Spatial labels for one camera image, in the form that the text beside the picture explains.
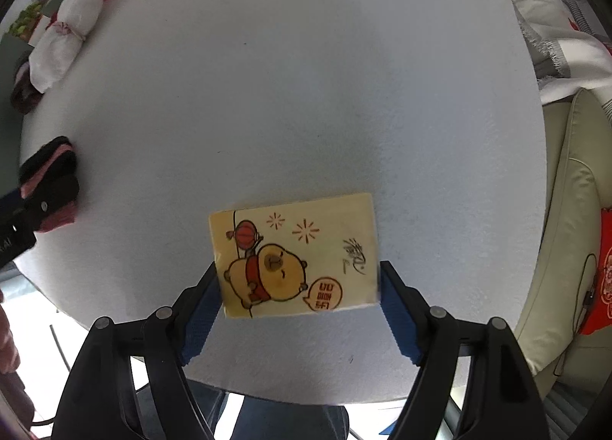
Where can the black and pink sock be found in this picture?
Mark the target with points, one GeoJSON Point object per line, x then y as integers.
{"type": "Point", "coordinates": [48, 160]}

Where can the pile of snacks and packets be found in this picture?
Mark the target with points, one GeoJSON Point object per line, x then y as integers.
{"type": "Point", "coordinates": [28, 19]}

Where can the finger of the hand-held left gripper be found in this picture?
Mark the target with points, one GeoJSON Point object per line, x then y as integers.
{"type": "Point", "coordinates": [44, 205]}

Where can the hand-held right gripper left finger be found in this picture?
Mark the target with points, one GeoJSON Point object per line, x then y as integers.
{"type": "Point", "coordinates": [201, 325]}

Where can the person's left forearm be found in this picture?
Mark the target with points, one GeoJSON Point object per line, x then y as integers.
{"type": "Point", "coordinates": [7, 335]}

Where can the person's jeans leg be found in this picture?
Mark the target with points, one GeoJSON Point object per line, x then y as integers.
{"type": "Point", "coordinates": [291, 421]}

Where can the white fringed blanket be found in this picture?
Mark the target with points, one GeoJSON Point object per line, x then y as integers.
{"type": "Point", "coordinates": [564, 29]}

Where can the purple and brown knitted hat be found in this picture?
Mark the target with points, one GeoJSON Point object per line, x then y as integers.
{"type": "Point", "coordinates": [26, 86]}

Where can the red cushion with white print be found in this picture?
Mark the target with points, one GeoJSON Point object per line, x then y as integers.
{"type": "Point", "coordinates": [602, 277]}

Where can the yellow cartoon bear tissue pack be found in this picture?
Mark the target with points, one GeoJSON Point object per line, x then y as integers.
{"type": "Point", "coordinates": [291, 253]}

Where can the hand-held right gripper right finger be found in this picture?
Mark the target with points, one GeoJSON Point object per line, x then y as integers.
{"type": "Point", "coordinates": [399, 320]}

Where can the beige leather armchair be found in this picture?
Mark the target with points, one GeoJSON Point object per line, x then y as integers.
{"type": "Point", "coordinates": [564, 229]}

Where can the white cloth bundle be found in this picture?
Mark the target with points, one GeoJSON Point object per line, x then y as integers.
{"type": "Point", "coordinates": [67, 34]}

